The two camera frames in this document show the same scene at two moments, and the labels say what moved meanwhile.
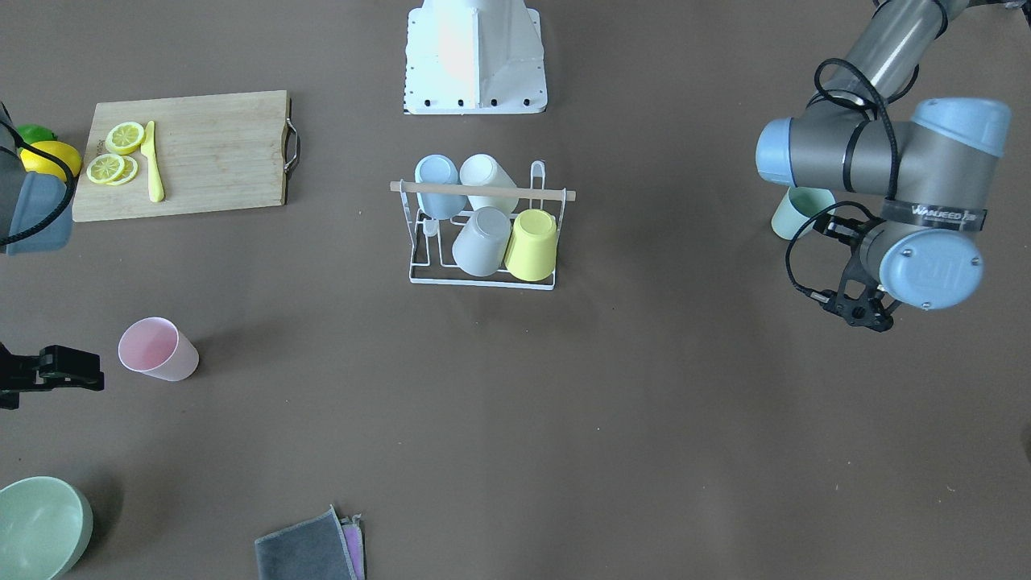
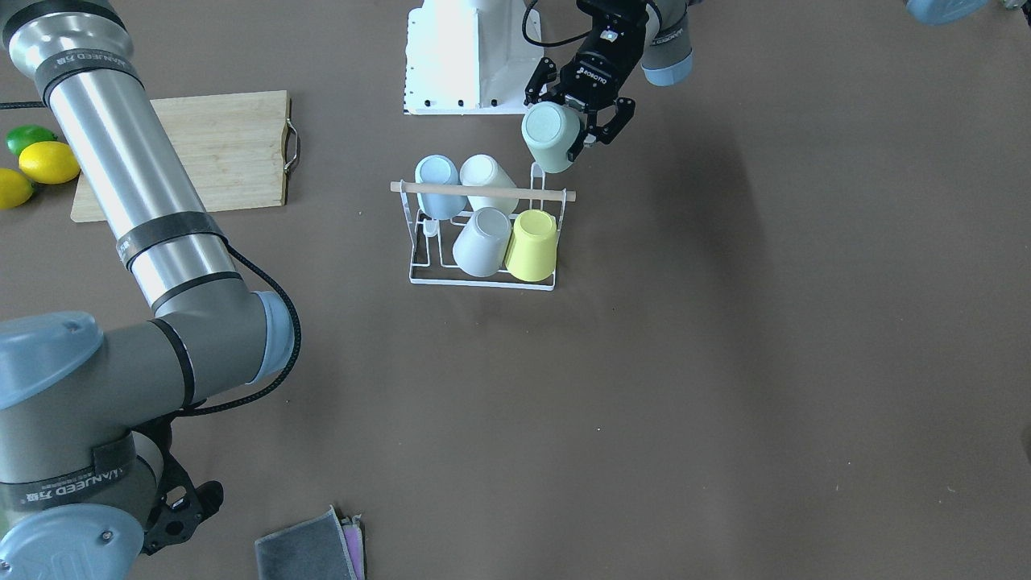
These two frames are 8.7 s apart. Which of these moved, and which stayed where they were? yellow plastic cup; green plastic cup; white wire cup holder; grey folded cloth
Moved: green plastic cup
Stayed: white wire cup holder; grey folded cloth; yellow plastic cup
